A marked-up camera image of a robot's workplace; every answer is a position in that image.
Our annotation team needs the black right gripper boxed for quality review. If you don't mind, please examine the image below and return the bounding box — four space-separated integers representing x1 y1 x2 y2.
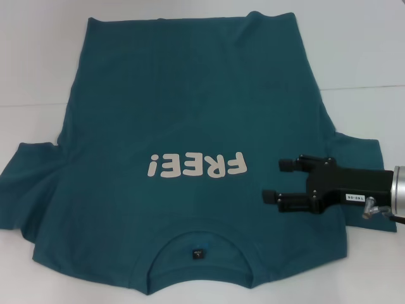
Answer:
261 154 393 215

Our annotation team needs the silver connector with black cable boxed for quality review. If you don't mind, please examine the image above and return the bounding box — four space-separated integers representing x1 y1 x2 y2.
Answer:
362 196 405 226

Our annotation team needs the teal t-shirt with FREE print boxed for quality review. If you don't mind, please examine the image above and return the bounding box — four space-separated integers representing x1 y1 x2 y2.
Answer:
0 11 399 288

